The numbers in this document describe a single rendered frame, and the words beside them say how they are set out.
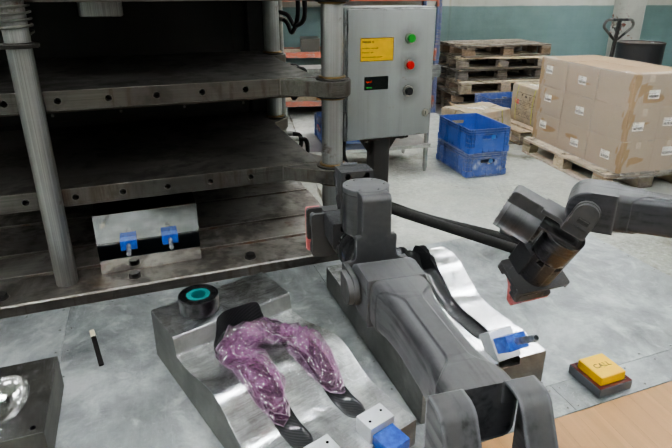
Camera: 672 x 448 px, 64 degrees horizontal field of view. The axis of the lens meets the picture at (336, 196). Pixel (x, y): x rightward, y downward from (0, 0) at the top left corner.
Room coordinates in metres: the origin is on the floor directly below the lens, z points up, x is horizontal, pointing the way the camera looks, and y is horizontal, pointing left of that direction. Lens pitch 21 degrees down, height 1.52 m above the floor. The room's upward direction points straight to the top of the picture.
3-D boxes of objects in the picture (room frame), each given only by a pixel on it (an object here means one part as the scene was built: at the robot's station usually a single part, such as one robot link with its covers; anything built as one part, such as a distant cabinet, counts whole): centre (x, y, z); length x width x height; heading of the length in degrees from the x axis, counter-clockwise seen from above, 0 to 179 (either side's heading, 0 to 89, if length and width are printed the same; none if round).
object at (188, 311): (0.93, 0.28, 0.93); 0.08 x 0.08 x 0.04
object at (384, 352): (1.01, -0.18, 0.87); 0.50 x 0.26 x 0.14; 20
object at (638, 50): (7.24, -3.99, 0.44); 0.59 x 0.59 x 0.88
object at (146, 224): (1.58, 0.60, 0.87); 0.50 x 0.27 x 0.17; 20
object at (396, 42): (1.74, -0.14, 0.74); 0.31 x 0.22 x 1.47; 110
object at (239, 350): (0.81, 0.11, 0.90); 0.26 x 0.18 x 0.08; 38
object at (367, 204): (0.58, -0.04, 1.24); 0.12 x 0.09 x 0.12; 15
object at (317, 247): (0.67, -0.02, 1.20); 0.10 x 0.07 x 0.07; 105
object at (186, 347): (0.81, 0.12, 0.86); 0.50 x 0.26 x 0.11; 38
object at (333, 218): (0.67, -0.02, 1.25); 0.07 x 0.06 x 0.11; 105
